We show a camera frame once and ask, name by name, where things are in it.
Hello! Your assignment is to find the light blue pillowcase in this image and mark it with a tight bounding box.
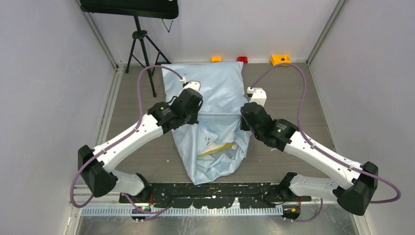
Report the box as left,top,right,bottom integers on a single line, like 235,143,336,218
162,62,251,185

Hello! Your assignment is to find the white pillow with yellow trim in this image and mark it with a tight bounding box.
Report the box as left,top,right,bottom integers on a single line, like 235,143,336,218
196,129,239,159

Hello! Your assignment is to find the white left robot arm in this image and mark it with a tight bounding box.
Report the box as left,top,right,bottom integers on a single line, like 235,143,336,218
78,85,203,203

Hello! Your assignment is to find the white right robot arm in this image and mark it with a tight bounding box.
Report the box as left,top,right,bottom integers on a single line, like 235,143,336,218
240,102,378,216

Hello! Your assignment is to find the small orange block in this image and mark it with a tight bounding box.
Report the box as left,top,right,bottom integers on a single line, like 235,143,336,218
210,56,222,63

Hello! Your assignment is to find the small red block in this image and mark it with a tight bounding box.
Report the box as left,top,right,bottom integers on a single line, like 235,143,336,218
237,56,249,64

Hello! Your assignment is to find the yellow open box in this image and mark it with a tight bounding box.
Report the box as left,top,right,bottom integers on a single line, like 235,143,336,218
271,54,291,66

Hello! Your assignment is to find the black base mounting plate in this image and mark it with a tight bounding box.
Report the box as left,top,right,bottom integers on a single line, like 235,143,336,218
131,183,311,209

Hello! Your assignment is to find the black tripod stand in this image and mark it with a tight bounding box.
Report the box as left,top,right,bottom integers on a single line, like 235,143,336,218
125,16,172,97

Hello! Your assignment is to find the black panel on tripod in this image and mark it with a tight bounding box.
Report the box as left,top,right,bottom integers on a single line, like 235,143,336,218
80,0,179,19

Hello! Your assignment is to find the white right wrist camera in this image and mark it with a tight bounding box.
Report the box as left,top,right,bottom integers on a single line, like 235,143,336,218
246,87,267,107

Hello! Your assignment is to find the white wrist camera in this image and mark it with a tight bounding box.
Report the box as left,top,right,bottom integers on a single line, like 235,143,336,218
180,78,201,92
246,87,267,107

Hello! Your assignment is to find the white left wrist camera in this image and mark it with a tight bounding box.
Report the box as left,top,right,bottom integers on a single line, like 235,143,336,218
180,78,201,92

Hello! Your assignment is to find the aluminium rail at front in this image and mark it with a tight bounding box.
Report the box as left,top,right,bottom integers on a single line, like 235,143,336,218
69,181,361,217

